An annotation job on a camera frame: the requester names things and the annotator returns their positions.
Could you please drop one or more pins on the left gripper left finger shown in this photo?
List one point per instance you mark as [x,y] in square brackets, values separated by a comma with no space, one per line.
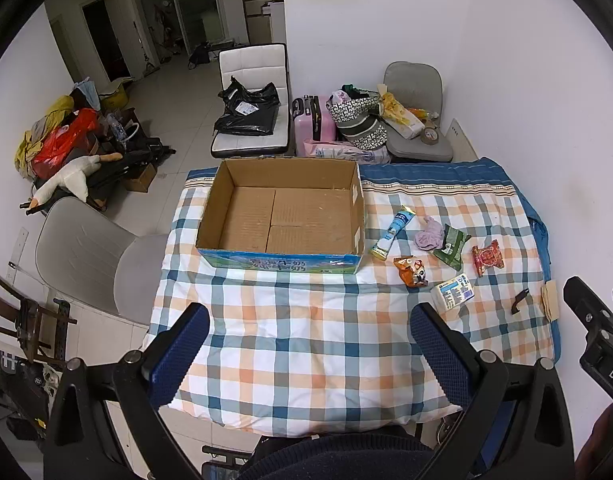
[144,381]

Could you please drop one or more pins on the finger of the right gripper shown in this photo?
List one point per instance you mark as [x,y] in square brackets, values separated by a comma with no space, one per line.
[588,308]

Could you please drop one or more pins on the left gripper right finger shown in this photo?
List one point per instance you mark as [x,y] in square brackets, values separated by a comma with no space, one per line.
[474,380]

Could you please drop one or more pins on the white blue tissue pack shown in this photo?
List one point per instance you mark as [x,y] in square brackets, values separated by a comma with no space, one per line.
[452,293]

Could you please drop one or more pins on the red snack packet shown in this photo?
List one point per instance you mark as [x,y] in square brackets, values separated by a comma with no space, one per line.
[488,257]

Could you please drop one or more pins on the green snack packet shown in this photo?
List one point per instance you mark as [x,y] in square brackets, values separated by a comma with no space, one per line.
[451,250]

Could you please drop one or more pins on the purple sock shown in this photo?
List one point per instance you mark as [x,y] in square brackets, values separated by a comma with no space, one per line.
[432,237]

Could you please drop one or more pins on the beige card stack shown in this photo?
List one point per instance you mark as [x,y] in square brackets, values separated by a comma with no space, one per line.
[550,301]

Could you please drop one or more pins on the black clip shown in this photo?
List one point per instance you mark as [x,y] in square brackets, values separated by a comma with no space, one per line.
[521,296]

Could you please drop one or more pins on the dark wooden chair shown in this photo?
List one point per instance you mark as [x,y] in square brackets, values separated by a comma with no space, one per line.
[28,318]

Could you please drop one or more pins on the orange snack packet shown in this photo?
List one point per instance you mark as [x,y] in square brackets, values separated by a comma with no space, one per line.
[411,272]

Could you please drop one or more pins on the grey chair near left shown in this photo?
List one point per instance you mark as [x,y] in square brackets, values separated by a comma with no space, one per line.
[86,256]

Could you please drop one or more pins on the grey chair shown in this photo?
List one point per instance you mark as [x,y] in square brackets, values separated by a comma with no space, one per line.
[86,256]
[419,88]

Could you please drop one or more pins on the plaid checkered tablecloth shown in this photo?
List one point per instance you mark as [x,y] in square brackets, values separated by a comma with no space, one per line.
[290,354]

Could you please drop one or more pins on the blue long snack stick pack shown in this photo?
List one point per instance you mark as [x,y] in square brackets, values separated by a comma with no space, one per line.
[400,221]

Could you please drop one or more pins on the white goose plush toy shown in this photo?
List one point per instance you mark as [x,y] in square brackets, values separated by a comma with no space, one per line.
[71,177]

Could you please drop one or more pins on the open cardboard box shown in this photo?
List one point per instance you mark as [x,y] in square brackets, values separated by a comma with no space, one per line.
[301,215]

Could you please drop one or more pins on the brown tape roll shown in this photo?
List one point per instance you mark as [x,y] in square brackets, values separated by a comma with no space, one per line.
[430,136]

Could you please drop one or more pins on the red plastic bag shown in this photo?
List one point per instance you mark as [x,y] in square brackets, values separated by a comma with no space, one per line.
[81,133]

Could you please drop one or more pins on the yellow cloth pile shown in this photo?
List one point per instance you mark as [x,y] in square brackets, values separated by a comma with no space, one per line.
[34,138]

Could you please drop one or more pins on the yellow white snack bag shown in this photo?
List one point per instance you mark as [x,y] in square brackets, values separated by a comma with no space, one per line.
[403,121]

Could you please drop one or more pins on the floral pink package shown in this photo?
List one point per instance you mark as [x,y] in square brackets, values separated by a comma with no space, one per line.
[344,151]

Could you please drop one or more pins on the black plastic bag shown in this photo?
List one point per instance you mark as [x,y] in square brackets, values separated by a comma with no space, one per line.
[247,112]

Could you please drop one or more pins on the grey chair far right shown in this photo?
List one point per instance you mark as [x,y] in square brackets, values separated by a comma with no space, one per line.
[419,88]

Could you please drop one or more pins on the patterned tote bag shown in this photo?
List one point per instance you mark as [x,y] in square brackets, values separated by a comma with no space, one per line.
[358,119]

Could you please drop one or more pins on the pink suitcase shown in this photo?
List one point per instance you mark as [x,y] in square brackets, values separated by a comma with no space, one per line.
[311,122]

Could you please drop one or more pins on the white leather chair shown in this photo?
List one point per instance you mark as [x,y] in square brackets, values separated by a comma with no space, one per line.
[255,67]

